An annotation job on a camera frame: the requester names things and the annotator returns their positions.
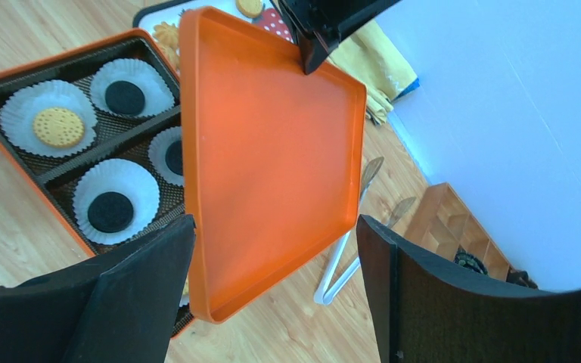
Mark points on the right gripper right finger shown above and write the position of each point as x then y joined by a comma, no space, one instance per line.
426,308

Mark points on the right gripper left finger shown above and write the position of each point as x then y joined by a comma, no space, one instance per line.
120,306

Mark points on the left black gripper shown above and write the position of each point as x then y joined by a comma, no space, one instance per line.
306,18

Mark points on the black sandwich cookie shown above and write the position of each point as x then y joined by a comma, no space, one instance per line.
110,212
173,158
124,98

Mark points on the metal tweezers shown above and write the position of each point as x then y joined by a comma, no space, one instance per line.
327,290

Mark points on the orange box lid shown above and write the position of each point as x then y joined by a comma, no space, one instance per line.
272,166

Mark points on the orange compartment cookie box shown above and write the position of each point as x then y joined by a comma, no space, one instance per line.
97,132

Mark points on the round orange biscuit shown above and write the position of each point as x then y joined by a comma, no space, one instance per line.
250,8
58,127

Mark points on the strawberry print white tray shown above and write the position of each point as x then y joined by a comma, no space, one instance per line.
217,36

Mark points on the folded beige cloth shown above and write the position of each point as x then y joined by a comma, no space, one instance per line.
369,56

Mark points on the white paper cupcake liner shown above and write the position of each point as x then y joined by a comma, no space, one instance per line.
18,112
125,177
157,150
158,97
185,298

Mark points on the black patterned cupcake liners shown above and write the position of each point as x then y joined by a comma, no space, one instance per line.
521,278
471,262

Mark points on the wooden compartment organizer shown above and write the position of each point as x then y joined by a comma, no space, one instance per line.
444,225

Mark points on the flower shaped butter cookie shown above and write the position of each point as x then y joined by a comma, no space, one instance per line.
167,35
171,55

